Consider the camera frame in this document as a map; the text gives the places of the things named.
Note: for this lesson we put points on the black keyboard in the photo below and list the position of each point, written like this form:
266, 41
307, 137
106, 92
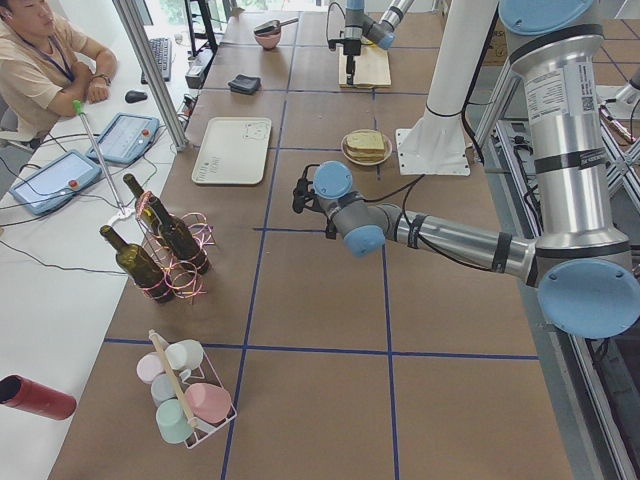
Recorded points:
161, 48

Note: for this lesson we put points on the metal rod with green tip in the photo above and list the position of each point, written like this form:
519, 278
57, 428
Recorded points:
123, 212

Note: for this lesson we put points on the white cup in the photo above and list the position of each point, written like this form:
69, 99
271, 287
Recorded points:
185, 354

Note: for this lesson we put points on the cream bear tray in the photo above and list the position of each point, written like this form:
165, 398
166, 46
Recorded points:
233, 151

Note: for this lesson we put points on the far blue teach pendant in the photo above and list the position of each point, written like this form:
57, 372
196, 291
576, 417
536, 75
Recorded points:
126, 138

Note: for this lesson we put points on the mint green cup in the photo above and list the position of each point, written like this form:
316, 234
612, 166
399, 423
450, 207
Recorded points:
172, 422

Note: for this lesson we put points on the green wine bottle rear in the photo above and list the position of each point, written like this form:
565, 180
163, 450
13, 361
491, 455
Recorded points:
137, 192

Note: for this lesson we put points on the seated person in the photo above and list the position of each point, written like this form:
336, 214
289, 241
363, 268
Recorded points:
47, 64

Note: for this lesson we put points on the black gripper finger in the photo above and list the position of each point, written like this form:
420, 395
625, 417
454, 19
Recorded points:
348, 69
352, 68

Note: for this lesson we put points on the black computer mouse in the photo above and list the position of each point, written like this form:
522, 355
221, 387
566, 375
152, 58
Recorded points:
135, 96

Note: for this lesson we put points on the black power strip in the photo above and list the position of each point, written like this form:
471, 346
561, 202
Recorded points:
198, 68

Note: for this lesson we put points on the red cylinder tube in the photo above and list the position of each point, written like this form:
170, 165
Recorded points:
27, 395

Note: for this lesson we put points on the green wine bottle middle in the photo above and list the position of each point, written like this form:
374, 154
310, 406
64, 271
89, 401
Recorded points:
178, 237

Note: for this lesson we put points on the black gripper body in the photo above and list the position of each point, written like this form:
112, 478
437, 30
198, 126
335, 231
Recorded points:
351, 49
330, 223

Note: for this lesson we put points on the near blue teach pendant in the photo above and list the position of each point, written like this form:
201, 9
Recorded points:
53, 185

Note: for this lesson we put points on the metal scoop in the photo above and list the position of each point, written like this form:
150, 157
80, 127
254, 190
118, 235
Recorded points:
272, 25

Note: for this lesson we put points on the grey cup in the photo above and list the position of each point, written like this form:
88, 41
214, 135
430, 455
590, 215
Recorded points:
162, 389

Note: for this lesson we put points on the aluminium frame post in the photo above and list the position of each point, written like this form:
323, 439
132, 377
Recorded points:
134, 28

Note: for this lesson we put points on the wooden rack handle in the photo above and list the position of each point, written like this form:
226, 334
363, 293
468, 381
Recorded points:
158, 343

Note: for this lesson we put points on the grey folded cloth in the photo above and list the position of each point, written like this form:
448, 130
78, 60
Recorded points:
244, 84

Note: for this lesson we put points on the cardboard box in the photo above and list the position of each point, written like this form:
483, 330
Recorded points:
497, 52

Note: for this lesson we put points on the copper wire bottle rack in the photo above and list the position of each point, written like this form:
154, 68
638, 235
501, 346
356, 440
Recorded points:
181, 276

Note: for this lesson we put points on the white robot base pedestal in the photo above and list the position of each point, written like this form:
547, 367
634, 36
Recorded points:
435, 145

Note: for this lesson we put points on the blue teach pendant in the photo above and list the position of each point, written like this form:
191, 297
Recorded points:
126, 138
53, 185

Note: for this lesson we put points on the wooden cutting board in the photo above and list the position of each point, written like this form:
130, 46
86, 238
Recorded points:
372, 69

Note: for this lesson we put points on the pink bowl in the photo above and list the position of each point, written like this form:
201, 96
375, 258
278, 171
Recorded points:
268, 38

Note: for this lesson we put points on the green wine bottle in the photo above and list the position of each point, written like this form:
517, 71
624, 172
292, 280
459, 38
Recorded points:
178, 237
137, 192
139, 265

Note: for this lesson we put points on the green wine bottle front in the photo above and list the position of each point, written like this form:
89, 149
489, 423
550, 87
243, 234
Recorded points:
139, 265

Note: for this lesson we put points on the light pink cup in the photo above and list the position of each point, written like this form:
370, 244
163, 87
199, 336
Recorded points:
149, 367

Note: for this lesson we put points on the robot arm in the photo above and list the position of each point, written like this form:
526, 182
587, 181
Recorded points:
359, 25
578, 262

